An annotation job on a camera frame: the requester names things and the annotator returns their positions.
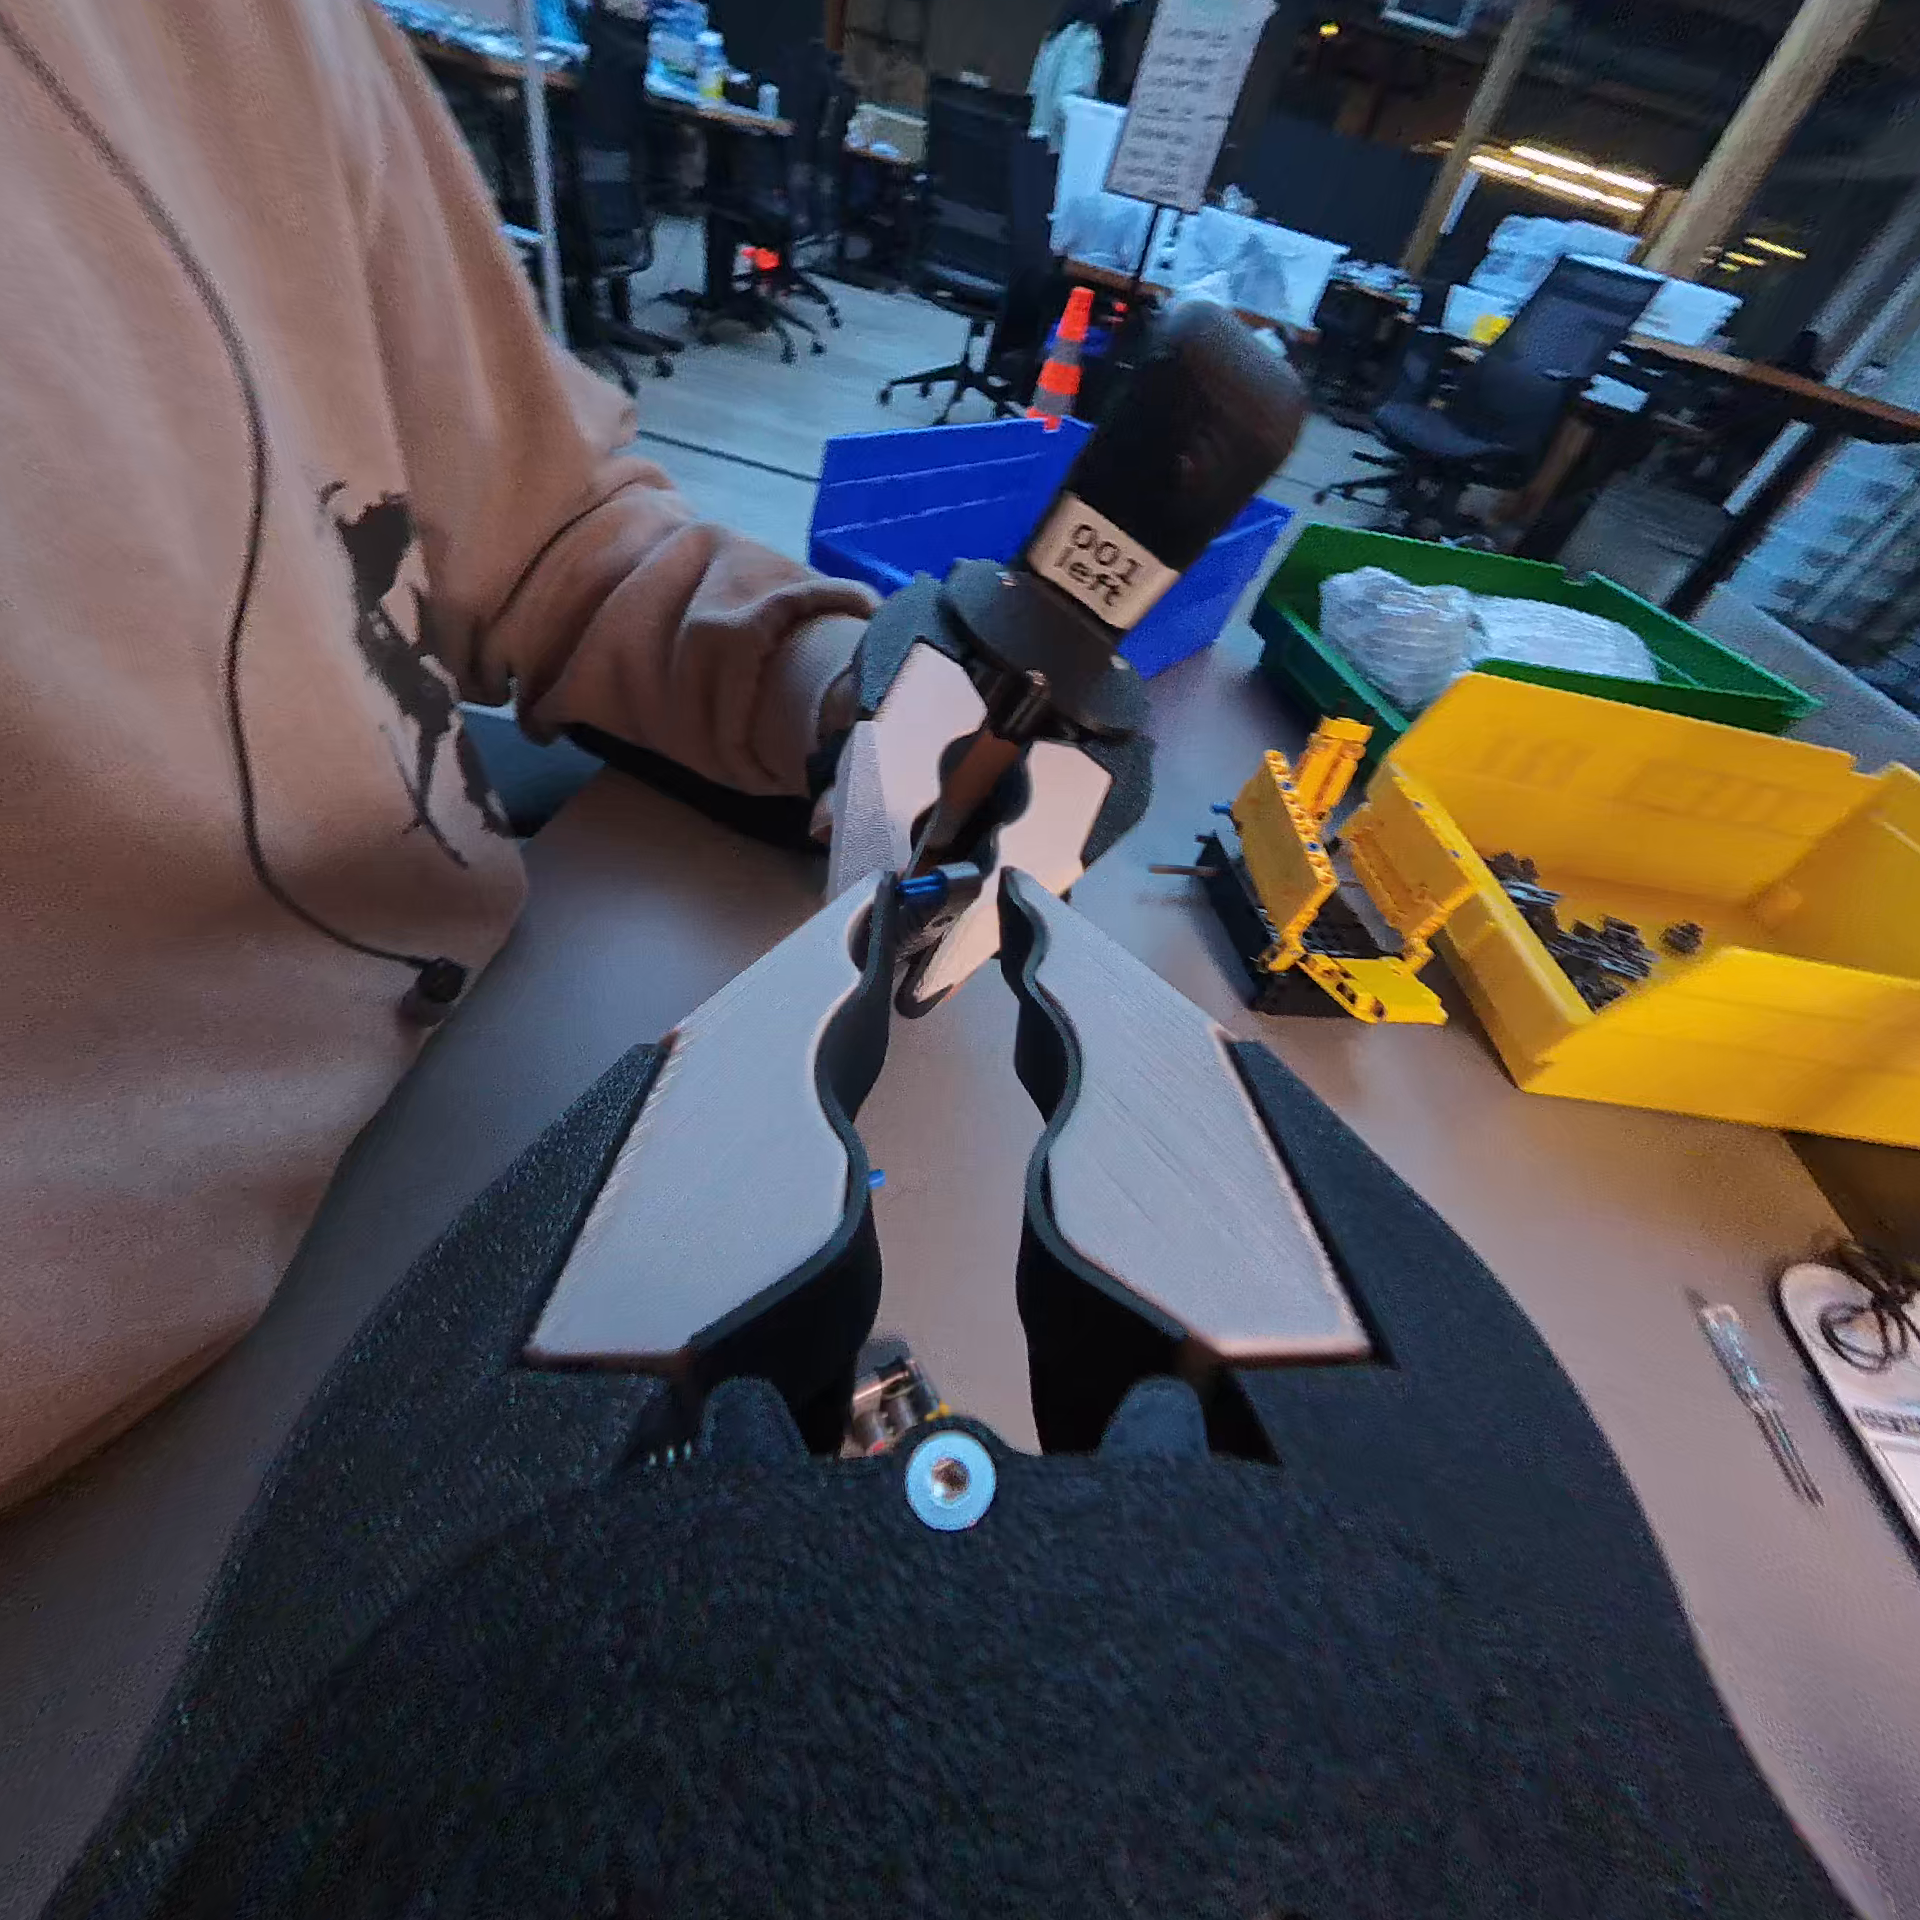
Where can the yellow beam assembly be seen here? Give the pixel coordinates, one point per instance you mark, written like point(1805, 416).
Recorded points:
point(893, 1394)

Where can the black wrist rest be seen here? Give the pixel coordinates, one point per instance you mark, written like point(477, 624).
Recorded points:
point(704, 810)

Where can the heap of black building pieces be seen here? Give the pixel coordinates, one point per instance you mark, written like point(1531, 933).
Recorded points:
point(1590, 931)

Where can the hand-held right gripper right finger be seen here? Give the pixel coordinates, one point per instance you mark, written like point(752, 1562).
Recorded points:
point(1184, 1171)

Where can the person's left forearm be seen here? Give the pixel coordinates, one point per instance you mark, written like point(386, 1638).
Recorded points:
point(675, 645)

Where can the black office chair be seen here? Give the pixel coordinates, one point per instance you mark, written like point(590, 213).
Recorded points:
point(1515, 375)
point(974, 195)
point(774, 182)

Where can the grey connector with blue pin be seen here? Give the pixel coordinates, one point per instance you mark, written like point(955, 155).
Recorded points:
point(938, 881)

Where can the wooden background desk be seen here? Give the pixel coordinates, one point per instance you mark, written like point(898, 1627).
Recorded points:
point(1769, 383)

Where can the yellow and black robot model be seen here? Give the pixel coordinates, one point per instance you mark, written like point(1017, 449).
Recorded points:
point(1305, 839)

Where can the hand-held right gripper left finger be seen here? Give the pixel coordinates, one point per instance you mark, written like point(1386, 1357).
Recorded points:
point(721, 1171)

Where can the green storage bin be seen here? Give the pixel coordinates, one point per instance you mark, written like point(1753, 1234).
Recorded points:
point(1290, 630)

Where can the yellow storage bin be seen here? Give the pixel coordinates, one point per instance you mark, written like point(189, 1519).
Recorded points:
point(1651, 1049)

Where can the white sign board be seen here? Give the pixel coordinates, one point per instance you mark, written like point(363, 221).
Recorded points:
point(1184, 105)

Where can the crumpled clear plastic bag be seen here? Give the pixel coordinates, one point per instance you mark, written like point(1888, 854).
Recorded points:
point(1395, 639)

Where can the blue storage bin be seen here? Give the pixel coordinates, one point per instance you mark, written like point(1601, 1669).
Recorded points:
point(914, 495)

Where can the orange traffic cone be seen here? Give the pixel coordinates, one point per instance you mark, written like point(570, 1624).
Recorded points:
point(1065, 368)

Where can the bubble wrap sheet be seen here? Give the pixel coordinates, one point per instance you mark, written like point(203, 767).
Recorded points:
point(1575, 639)

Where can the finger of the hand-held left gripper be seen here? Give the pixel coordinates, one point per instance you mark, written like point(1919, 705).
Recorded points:
point(922, 750)
point(1065, 810)

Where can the person's beige sweatshirt torso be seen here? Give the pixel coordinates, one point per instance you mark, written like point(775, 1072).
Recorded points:
point(150, 750)

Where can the black mat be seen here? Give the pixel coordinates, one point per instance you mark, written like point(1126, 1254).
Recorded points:
point(1867, 1200)

